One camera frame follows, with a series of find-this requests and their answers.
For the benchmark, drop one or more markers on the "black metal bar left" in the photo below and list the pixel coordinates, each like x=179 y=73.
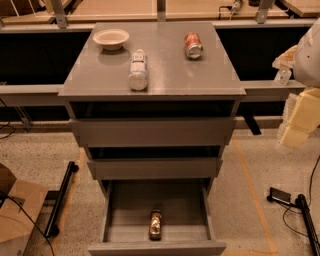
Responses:
x=57 y=196

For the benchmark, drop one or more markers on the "grey top drawer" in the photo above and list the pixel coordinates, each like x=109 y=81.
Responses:
x=153 y=132

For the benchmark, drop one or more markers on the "black metal bar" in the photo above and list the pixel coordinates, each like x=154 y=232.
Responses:
x=311 y=232
x=57 y=196

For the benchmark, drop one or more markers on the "red soda can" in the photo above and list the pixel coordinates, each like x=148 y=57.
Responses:
x=193 y=45

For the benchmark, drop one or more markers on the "white plastic bottle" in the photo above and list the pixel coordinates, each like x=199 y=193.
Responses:
x=138 y=75

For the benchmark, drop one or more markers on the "small black device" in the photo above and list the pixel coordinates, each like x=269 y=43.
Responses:
x=279 y=196

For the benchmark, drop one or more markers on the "grey metal shelf rail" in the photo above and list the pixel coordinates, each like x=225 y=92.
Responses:
x=47 y=95

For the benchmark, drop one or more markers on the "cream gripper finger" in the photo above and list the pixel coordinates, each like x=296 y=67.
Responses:
x=287 y=112
x=304 y=119

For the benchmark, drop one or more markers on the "clear sanitizer pump bottle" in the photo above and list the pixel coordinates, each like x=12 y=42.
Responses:
x=283 y=76

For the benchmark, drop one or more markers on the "grey drawer cabinet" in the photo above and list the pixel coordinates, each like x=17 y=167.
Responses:
x=178 y=87

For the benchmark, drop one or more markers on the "black metal bar right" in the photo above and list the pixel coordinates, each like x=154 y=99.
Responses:
x=311 y=232

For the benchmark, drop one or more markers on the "grey middle drawer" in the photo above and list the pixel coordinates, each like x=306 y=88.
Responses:
x=154 y=168

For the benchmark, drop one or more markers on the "brown cardboard box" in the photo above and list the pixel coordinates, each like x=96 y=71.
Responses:
x=23 y=202

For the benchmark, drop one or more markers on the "beige paper bowl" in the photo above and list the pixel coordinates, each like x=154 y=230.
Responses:
x=111 y=39

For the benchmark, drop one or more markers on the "grey open bottom drawer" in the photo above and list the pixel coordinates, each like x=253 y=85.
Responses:
x=187 y=228

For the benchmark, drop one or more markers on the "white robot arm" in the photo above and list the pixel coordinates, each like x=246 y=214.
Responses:
x=304 y=61

